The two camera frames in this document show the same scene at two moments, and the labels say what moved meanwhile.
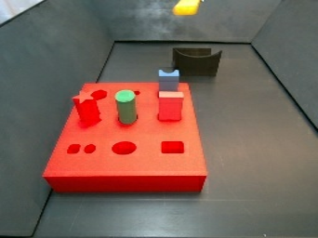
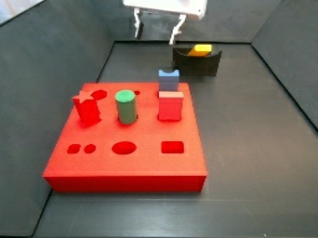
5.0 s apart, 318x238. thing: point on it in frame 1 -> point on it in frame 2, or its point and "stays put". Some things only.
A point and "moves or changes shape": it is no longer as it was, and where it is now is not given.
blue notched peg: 167,80 stays put
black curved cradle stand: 195,61 stays put
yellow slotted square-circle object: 186,7 moves or changes shape
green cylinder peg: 127,106 stays put
